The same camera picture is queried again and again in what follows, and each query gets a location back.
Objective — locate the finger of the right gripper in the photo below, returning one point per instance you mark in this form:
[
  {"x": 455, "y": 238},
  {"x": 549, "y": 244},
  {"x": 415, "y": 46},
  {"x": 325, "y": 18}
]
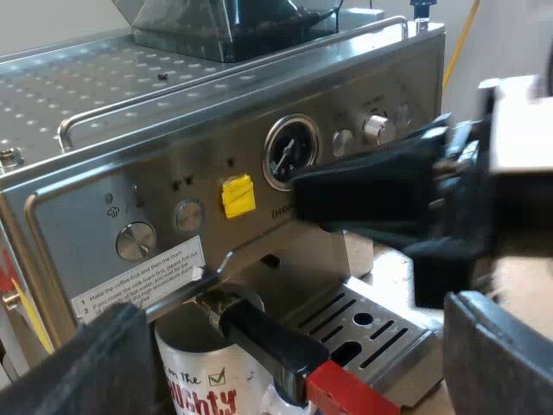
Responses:
[
  {"x": 367, "y": 190},
  {"x": 440, "y": 268}
]

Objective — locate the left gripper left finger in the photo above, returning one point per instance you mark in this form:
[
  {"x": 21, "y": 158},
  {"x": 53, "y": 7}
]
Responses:
[{"x": 82, "y": 367}]

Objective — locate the clear bean box dark lid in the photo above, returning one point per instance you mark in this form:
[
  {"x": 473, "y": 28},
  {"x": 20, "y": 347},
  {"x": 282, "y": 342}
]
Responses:
[{"x": 224, "y": 30}]

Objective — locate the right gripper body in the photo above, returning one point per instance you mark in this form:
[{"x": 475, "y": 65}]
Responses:
[{"x": 497, "y": 207}]

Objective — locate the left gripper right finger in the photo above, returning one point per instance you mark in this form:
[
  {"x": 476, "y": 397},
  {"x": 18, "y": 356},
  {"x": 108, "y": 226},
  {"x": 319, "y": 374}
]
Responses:
[{"x": 501, "y": 359}]

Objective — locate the steel espresso machine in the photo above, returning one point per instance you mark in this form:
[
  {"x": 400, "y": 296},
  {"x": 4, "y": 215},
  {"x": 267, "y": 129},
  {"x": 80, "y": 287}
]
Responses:
[{"x": 181, "y": 129}]

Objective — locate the white mug red black print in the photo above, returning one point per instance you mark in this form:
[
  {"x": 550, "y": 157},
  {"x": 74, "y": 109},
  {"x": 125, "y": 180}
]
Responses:
[{"x": 203, "y": 372}]

